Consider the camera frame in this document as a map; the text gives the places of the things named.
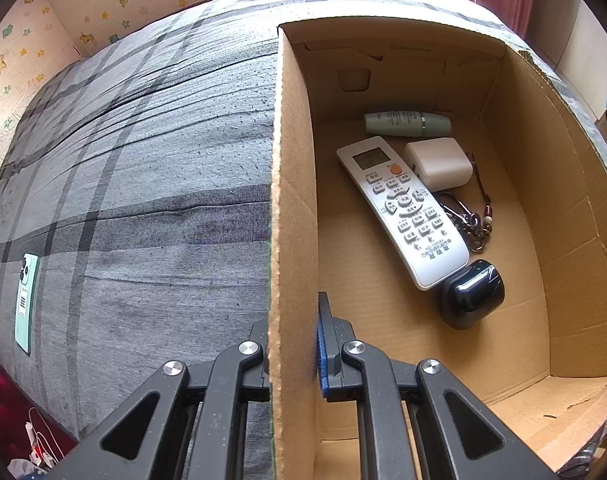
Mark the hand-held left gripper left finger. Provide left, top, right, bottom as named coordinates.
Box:
left=46, top=320, right=273, bottom=480

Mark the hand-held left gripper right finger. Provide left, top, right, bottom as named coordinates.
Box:
left=316, top=291, right=559, bottom=480

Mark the black earbuds case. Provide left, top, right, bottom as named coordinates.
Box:
left=437, top=259, right=505, bottom=331

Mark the white air conditioner remote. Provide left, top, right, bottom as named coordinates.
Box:
left=336, top=136, right=470, bottom=291

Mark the beaded keychain with carabiner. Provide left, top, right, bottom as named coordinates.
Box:
left=436, top=160, right=497, bottom=253

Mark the brown cardboard box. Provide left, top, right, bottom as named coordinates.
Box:
left=268, top=19, right=607, bottom=480

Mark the large white charger block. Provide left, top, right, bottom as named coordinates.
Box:
left=403, top=137, right=477, bottom=188

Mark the teal cosmetic bottle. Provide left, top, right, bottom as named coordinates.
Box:
left=364, top=109, right=451, bottom=138

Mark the grey plaid bedsheet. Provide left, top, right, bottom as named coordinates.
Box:
left=0, top=0, right=607, bottom=480

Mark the mint green smartphone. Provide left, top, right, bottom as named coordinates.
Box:
left=14, top=252, right=43, bottom=356

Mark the dark plaid cloth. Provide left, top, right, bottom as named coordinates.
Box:
left=558, top=410, right=607, bottom=478

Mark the white cable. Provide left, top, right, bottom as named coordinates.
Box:
left=26, top=407, right=59, bottom=467

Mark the beige wall cabinet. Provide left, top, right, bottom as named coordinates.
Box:
left=531, top=0, right=607, bottom=166

